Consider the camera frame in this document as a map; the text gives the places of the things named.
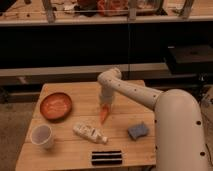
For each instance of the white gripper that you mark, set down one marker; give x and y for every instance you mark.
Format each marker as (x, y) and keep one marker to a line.
(106, 96)

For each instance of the orange pepper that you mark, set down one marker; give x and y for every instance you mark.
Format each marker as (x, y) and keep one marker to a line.
(105, 110)

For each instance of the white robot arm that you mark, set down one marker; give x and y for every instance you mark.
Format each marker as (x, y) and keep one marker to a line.
(179, 132)

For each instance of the white plastic bottle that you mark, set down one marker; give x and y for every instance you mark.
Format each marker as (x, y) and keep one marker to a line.
(90, 133)

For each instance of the blue sponge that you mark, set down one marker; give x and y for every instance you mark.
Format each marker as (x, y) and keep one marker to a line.
(138, 130)

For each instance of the orange bowl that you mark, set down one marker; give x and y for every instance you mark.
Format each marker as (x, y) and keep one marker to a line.
(56, 106)

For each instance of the wooden table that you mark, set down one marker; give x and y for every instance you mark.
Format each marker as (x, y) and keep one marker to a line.
(70, 151)

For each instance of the black striped block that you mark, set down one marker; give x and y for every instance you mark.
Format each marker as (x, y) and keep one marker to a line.
(106, 157)

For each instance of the white cup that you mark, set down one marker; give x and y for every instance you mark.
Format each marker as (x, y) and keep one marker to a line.
(42, 136)

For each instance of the black box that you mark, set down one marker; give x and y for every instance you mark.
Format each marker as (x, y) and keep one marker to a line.
(194, 59)

